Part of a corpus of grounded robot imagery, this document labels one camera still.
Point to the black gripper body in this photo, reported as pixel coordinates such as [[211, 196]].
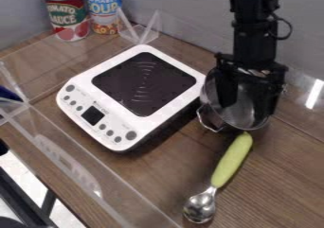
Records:
[[252, 62]]

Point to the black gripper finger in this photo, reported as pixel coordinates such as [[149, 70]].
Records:
[[227, 87], [266, 92]]

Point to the silver pot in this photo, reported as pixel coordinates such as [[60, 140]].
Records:
[[236, 117]]

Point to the green handled ice cream scoop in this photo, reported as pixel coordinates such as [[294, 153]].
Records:
[[200, 207]]

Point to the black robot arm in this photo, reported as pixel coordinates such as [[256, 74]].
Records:
[[252, 11]]

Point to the white and black stove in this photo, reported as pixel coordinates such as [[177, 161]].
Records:
[[124, 98]]

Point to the alphabet soup can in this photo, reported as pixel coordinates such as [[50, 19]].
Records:
[[104, 15]]

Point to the tomato sauce can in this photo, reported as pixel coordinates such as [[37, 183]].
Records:
[[69, 19]]

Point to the clear acrylic barrier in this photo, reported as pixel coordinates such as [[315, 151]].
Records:
[[101, 197]]

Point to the black table leg frame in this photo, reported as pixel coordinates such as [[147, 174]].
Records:
[[32, 217]]

